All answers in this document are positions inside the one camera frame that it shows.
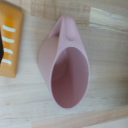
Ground pink mug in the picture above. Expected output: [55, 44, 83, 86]
[37, 15, 91, 110]

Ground orange bread-shaped block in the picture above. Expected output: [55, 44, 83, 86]
[0, 1, 25, 79]

